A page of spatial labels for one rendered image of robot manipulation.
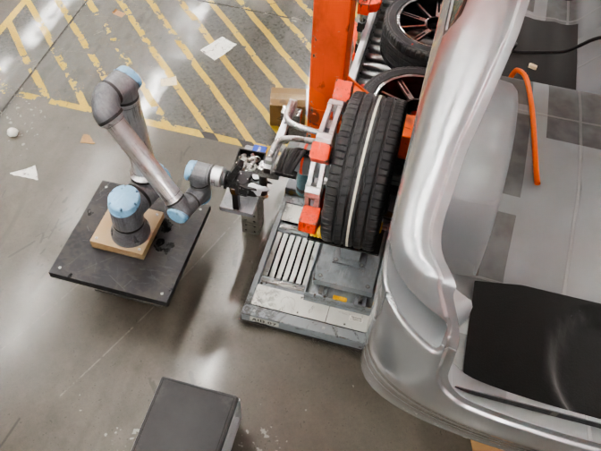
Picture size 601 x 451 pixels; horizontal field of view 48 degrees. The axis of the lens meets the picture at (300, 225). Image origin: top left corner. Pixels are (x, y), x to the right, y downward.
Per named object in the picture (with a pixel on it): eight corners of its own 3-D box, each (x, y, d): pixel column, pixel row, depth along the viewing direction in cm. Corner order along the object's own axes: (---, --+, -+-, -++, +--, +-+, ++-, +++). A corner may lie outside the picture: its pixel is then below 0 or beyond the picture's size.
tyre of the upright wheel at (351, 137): (412, 82, 258) (406, 120, 323) (351, 70, 261) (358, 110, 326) (373, 251, 255) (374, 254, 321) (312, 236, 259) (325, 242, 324)
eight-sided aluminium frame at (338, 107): (315, 250, 299) (322, 168, 255) (300, 247, 300) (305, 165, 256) (342, 162, 330) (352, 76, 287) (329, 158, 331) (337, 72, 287)
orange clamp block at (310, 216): (320, 218, 280) (315, 235, 274) (302, 214, 281) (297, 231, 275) (321, 208, 274) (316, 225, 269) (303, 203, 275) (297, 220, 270)
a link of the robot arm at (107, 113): (87, 96, 260) (189, 225, 290) (107, 78, 267) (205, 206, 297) (72, 101, 269) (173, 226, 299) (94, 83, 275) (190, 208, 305)
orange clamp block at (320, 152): (329, 165, 266) (327, 162, 257) (309, 161, 267) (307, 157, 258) (333, 148, 266) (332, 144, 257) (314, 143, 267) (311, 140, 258)
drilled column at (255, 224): (258, 235, 374) (257, 186, 340) (241, 231, 375) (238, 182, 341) (264, 221, 379) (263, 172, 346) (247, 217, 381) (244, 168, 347)
